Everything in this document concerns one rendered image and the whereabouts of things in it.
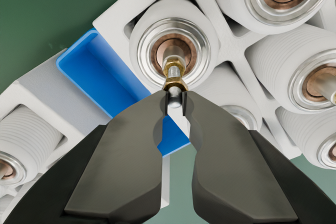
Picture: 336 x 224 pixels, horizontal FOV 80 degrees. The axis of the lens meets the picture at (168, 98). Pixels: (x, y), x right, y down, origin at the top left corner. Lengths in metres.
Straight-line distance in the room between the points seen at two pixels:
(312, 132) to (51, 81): 0.42
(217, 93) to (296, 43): 0.10
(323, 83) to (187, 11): 0.16
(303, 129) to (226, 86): 0.14
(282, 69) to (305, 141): 0.13
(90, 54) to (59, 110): 0.16
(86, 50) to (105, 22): 0.22
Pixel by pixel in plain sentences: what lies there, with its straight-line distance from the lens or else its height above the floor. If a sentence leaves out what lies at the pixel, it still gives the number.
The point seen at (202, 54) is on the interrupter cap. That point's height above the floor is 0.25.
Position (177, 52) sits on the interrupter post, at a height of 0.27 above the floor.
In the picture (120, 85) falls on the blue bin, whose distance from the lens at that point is 0.51.
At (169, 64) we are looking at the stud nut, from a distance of 0.17.
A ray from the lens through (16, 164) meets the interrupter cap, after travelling 0.38.
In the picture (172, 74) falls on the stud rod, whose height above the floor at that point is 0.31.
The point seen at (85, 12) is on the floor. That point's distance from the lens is 0.49.
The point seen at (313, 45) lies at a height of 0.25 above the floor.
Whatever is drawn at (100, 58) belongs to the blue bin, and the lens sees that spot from 0.50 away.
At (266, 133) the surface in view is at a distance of 0.38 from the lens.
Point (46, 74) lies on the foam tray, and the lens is 0.43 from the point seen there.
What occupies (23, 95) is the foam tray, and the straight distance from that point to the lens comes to 0.39.
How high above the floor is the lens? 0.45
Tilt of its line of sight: 60 degrees down
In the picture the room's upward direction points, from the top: 178 degrees counter-clockwise
